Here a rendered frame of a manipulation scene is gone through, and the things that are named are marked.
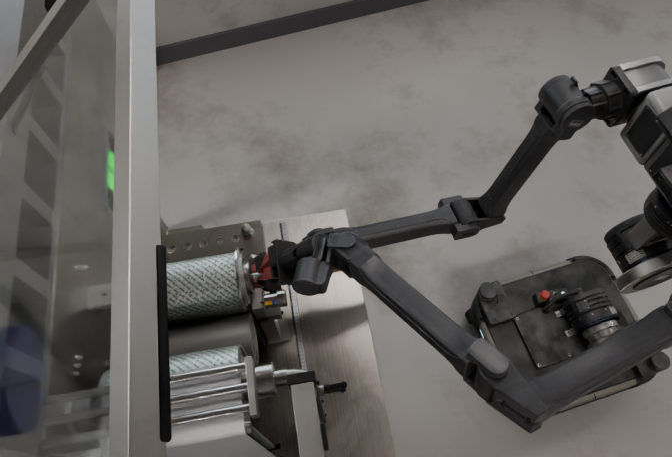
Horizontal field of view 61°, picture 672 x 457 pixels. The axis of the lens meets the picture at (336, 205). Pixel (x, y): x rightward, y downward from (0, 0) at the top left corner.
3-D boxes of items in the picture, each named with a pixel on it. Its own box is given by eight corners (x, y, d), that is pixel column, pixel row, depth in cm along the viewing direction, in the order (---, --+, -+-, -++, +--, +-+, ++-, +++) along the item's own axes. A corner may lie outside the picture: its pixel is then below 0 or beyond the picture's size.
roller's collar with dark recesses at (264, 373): (278, 398, 111) (274, 392, 105) (248, 404, 110) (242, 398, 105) (274, 365, 114) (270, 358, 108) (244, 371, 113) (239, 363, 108)
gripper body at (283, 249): (290, 245, 131) (312, 233, 127) (296, 287, 127) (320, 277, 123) (269, 241, 126) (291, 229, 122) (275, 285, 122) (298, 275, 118)
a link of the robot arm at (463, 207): (483, 205, 156) (500, 234, 150) (442, 208, 151) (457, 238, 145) (578, 74, 124) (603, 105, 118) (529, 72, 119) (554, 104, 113)
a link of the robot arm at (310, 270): (359, 259, 124) (356, 233, 117) (352, 304, 116) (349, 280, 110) (305, 255, 126) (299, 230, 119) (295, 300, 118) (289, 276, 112)
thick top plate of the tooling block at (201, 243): (269, 279, 158) (266, 271, 153) (124, 304, 155) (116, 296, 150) (263, 228, 166) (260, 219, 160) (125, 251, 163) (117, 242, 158)
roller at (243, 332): (260, 371, 132) (253, 358, 121) (150, 390, 130) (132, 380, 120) (255, 321, 137) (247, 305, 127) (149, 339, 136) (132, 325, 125)
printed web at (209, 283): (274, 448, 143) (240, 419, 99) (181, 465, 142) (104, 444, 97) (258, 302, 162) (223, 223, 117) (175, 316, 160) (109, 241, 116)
